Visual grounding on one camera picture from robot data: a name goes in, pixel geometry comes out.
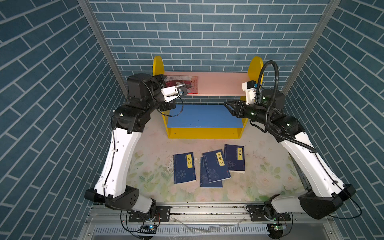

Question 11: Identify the black corrugated right cable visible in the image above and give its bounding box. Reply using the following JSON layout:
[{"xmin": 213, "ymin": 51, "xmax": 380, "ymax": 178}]
[{"xmin": 254, "ymin": 60, "xmax": 317, "ymax": 152}]

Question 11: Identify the aluminium front rail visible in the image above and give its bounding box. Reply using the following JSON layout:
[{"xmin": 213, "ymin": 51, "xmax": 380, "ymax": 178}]
[{"xmin": 85, "ymin": 202, "xmax": 334, "ymax": 226}]

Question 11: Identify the left green circuit board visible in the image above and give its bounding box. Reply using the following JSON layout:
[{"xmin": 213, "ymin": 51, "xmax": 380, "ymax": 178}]
[{"xmin": 138, "ymin": 225, "xmax": 158, "ymax": 235}]

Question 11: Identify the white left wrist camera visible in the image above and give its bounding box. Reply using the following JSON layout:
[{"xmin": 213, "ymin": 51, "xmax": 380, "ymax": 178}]
[{"xmin": 161, "ymin": 84, "xmax": 188, "ymax": 103}]

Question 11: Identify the floral table mat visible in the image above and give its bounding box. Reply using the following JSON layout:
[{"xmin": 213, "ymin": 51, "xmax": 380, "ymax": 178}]
[{"xmin": 126, "ymin": 113, "xmax": 304, "ymax": 203}]

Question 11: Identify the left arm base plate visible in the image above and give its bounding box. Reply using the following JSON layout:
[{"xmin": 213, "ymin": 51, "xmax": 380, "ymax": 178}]
[{"xmin": 128, "ymin": 206, "xmax": 171, "ymax": 223}]

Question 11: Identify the yellow pink blue bookshelf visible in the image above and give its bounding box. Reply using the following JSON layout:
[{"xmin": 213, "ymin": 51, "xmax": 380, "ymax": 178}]
[{"xmin": 153, "ymin": 56, "xmax": 264, "ymax": 139}]

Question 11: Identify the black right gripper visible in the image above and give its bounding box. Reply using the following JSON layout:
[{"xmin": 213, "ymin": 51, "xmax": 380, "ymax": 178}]
[{"xmin": 223, "ymin": 100, "xmax": 269, "ymax": 128}]

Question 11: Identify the navy book right side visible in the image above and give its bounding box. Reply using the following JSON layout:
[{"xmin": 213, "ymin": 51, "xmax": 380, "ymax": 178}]
[{"xmin": 224, "ymin": 144, "xmax": 246, "ymax": 174}]

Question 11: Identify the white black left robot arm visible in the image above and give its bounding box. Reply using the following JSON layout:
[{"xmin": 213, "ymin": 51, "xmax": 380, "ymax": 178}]
[{"xmin": 85, "ymin": 74, "xmax": 188, "ymax": 219}]

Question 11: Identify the navy book bottom centre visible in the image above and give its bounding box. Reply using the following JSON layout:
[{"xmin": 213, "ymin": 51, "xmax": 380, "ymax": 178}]
[{"xmin": 200, "ymin": 157, "xmax": 223, "ymax": 188}]

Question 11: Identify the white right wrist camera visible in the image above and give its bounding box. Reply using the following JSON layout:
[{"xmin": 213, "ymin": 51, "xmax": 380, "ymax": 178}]
[{"xmin": 242, "ymin": 81, "xmax": 258, "ymax": 105}]

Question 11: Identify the navy book yellow label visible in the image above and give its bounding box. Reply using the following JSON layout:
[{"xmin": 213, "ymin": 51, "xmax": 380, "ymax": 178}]
[{"xmin": 203, "ymin": 150, "xmax": 231, "ymax": 183}]

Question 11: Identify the right green circuit board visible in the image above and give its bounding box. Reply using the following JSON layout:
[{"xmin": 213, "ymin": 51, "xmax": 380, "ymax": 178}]
[{"xmin": 267, "ymin": 225, "xmax": 284, "ymax": 240}]

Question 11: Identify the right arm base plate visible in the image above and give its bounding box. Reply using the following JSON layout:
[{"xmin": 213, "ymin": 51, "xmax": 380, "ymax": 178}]
[{"xmin": 245, "ymin": 205, "xmax": 292, "ymax": 222}]

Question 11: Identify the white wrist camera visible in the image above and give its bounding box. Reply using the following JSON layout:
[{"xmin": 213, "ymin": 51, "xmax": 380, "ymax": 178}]
[
  {"xmin": 242, "ymin": 81, "xmax": 258, "ymax": 105},
  {"xmin": 161, "ymin": 84, "xmax": 188, "ymax": 103}
]

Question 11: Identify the green circuit board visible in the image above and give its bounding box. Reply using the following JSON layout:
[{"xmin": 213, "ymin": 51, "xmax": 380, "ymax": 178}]
[
  {"xmin": 267, "ymin": 225, "xmax": 284, "ymax": 240},
  {"xmin": 138, "ymin": 225, "xmax": 158, "ymax": 235}
]

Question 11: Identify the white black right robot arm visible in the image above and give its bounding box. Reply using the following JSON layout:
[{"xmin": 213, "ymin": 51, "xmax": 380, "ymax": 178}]
[{"xmin": 224, "ymin": 89, "xmax": 356, "ymax": 221}]

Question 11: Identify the white slotted cable duct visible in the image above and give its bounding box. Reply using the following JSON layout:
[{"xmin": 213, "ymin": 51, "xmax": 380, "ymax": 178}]
[{"xmin": 91, "ymin": 224, "xmax": 270, "ymax": 236}]

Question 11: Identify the red illustrated cover book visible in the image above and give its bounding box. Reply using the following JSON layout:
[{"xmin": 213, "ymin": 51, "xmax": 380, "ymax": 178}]
[{"xmin": 165, "ymin": 76, "xmax": 199, "ymax": 94}]

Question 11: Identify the navy book far left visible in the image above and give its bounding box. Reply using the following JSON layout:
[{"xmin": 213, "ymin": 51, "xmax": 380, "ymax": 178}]
[{"xmin": 173, "ymin": 152, "xmax": 196, "ymax": 184}]

